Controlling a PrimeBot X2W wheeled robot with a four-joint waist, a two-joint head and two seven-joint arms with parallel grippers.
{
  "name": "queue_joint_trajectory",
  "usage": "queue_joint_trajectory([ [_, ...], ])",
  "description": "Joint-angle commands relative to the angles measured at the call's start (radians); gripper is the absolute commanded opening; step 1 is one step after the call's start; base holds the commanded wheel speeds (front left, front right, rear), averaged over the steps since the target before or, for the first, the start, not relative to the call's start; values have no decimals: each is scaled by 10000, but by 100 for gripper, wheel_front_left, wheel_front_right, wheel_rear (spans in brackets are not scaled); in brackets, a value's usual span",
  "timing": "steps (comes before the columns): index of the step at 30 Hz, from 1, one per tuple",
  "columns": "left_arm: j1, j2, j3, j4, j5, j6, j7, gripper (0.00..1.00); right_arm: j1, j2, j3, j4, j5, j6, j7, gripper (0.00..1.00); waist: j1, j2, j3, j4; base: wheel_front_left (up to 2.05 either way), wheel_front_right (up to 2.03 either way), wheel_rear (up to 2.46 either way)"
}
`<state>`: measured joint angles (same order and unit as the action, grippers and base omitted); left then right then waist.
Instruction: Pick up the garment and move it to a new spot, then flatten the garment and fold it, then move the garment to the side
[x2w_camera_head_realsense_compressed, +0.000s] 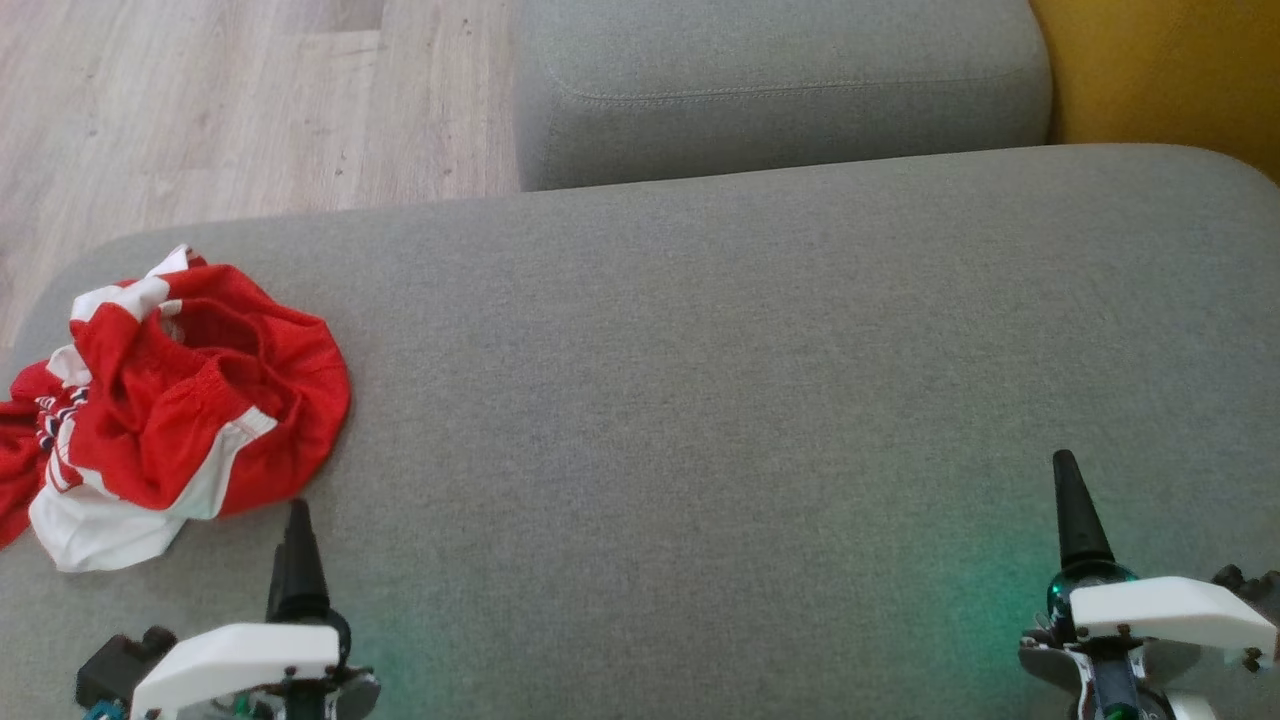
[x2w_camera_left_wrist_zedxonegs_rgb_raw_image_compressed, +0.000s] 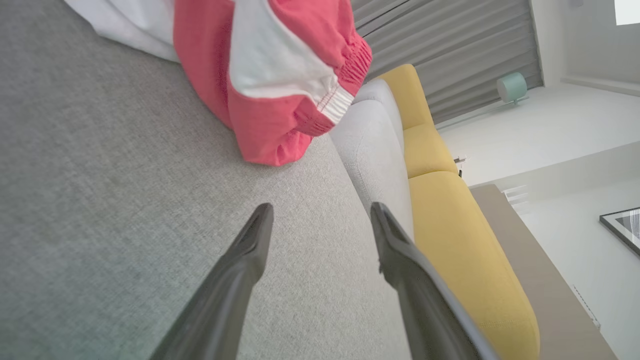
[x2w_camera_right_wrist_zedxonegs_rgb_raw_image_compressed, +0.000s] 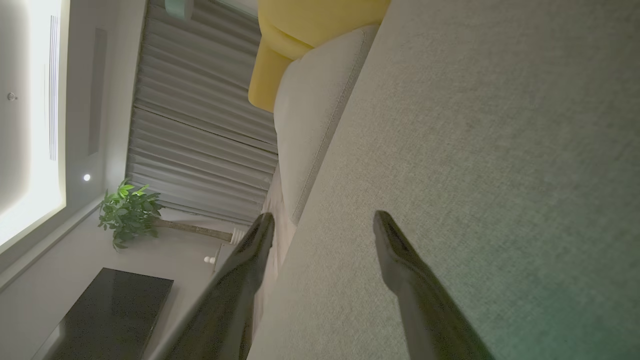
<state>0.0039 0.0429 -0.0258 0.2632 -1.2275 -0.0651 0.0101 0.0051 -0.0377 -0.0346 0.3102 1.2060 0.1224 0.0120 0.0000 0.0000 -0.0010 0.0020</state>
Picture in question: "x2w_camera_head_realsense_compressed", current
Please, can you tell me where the grey sofa section cushion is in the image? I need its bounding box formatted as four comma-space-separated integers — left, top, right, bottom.
512, 0, 1054, 193

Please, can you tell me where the red shorts white trim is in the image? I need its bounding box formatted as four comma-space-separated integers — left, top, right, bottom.
68, 262, 353, 521

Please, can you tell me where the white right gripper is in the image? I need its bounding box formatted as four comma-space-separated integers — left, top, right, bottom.
1046, 449, 1278, 658

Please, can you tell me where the mustard yellow upholstered furniture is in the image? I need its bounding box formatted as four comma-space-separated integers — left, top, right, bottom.
1030, 0, 1280, 186

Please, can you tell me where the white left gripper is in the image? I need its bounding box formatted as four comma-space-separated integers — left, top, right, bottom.
130, 499, 353, 720

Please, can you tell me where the grey fabric sofa seat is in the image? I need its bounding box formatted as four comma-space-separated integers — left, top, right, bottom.
0, 143, 1280, 720

